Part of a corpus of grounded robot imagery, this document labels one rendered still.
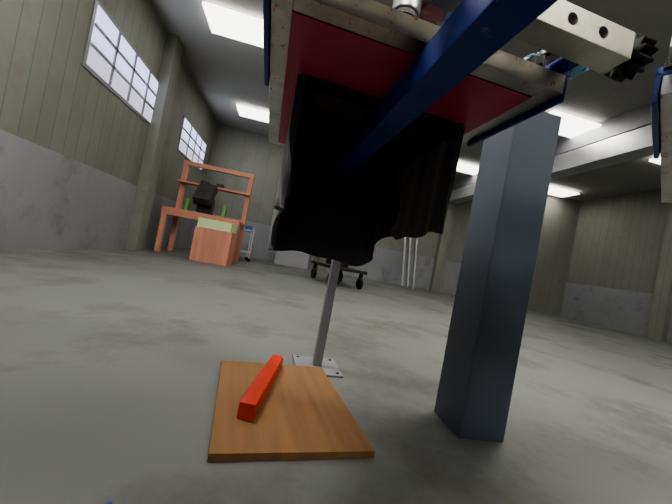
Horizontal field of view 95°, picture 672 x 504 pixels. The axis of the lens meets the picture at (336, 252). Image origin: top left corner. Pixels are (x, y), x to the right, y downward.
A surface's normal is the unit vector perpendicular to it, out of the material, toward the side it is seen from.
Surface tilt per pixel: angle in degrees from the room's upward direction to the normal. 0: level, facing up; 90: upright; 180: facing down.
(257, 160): 90
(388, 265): 90
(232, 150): 90
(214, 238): 90
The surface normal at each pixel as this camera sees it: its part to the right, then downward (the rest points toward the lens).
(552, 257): 0.17, 0.02
